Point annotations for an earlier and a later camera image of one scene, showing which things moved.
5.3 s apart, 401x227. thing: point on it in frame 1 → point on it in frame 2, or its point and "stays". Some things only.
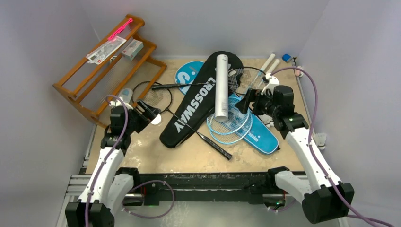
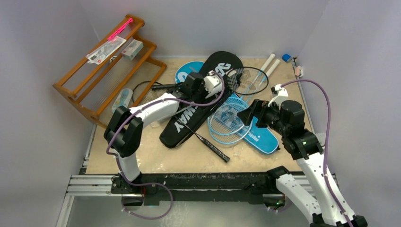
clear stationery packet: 99,55 stays
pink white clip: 298,73 stays
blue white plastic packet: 126,94 stays
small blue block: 286,57 stays
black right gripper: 251,100 → 253,110
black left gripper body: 137,122 → 198,95
